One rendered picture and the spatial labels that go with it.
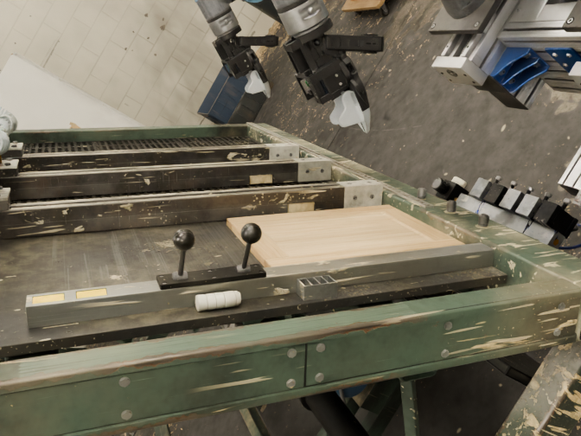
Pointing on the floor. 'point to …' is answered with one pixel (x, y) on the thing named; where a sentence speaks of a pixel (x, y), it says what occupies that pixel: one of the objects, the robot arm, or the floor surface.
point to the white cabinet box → (52, 100)
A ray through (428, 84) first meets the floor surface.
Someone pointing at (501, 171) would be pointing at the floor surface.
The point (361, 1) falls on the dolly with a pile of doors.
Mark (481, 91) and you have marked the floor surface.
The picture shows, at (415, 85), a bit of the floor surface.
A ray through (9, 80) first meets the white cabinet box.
